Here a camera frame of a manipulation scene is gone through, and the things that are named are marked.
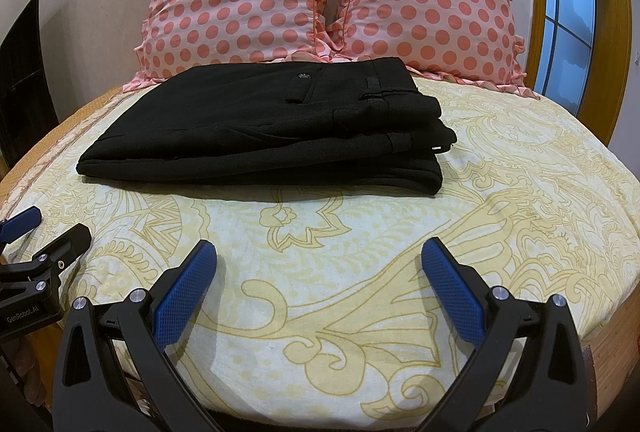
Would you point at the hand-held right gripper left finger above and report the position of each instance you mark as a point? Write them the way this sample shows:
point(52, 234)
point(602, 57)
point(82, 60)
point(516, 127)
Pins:
point(182, 297)

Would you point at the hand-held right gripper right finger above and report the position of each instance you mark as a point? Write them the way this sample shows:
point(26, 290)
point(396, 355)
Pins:
point(452, 292)

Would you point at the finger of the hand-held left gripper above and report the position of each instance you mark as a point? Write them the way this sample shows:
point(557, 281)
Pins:
point(67, 244)
point(20, 221)

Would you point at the black pants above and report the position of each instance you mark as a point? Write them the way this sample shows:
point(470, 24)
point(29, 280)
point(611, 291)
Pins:
point(250, 136)

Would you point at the person's left hand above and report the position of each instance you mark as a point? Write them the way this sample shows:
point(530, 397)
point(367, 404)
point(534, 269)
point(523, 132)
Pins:
point(29, 369)

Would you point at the yellow patterned bed sheet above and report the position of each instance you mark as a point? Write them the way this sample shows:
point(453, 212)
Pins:
point(350, 287)

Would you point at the black television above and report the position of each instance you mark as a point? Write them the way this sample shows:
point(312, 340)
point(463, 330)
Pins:
point(25, 76)

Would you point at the wooden window frame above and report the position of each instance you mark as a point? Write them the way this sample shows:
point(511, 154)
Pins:
point(615, 36)

